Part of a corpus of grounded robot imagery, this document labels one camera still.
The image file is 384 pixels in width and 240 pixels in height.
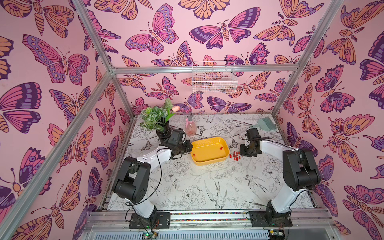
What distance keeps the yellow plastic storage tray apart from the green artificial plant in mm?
242

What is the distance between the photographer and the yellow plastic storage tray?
0.92 m

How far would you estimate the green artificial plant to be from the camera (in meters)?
0.85
